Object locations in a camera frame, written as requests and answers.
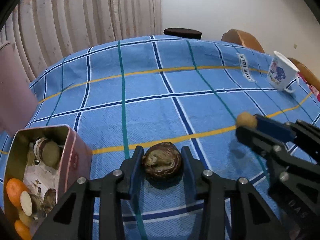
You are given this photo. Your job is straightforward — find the dark brown passion fruit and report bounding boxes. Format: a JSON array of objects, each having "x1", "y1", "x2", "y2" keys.
[{"x1": 41, "y1": 189, "x2": 56, "y2": 214}]

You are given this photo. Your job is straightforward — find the orange tangerine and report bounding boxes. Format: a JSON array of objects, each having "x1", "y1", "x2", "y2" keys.
[
  {"x1": 14, "y1": 220, "x2": 31, "y2": 240},
  {"x1": 6, "y1": 178, "x2": 29, "y2": 209}
]

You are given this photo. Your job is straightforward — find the cut brown fruit half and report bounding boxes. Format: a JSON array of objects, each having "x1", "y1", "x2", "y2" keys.
[{"x1": 20, "y1": 191, "x2": 33, "y2": 217}]

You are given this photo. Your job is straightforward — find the printed paper sheet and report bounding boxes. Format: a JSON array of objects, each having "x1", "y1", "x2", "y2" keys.
[{"x1": 23, "y1": 162, "x2": 60, "y2": 203}]

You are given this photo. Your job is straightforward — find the white blue floral cup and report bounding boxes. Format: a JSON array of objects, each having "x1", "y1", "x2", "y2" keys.
[{"x1": 267, "y1": 51, "x2": 299, "y2": 94}]

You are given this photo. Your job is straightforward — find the gold metal tin tray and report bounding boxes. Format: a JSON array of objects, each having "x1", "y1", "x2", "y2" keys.
[{"x1": 3, "y1": 124, "x2": 93, "y2": 240}]

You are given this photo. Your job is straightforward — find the brown wooden chair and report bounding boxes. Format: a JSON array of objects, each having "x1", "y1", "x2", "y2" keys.
[{"x1": 221, "y1": 29, "x2": 265, "y2": 53}]

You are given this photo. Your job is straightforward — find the pink plastic pitcher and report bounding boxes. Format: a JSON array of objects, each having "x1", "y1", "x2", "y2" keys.
[{"x1": 1, "y1": 41, "x2": 38, "y2": 137}]

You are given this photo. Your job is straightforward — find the blue plaid tablecloth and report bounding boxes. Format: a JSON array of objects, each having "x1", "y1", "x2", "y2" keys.
[{"x1": 1, "y1": 36, "x2": 319, "y2": 239}]

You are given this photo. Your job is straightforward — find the dark round stool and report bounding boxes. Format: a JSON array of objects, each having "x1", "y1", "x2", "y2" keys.
[{"x1": 163, "y1": 28, "x2": 202, "y2": 40}]

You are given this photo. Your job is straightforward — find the pink floral curtain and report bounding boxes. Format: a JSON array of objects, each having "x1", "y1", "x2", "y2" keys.
[{"x1": 1, "y1": 0, "x2": 162, "y2": 82}]

